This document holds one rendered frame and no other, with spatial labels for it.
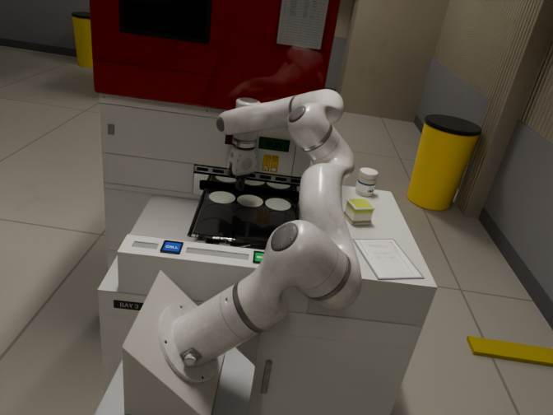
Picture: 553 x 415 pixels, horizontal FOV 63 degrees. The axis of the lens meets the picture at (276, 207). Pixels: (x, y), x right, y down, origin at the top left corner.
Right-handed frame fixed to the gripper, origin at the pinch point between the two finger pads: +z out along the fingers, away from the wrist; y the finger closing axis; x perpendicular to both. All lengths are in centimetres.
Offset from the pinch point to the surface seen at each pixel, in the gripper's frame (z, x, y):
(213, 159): -2.6, 18.7, 0.6
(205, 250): 2.3, -27.5, -32.4
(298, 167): -3.7, -3.3, 25.8
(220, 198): 8.0, 6.7, -3.2
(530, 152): 22, -11, 258
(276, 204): 8.0, -7.1, 12.9
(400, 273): 1, -66, 9
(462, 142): 32, 41, 258
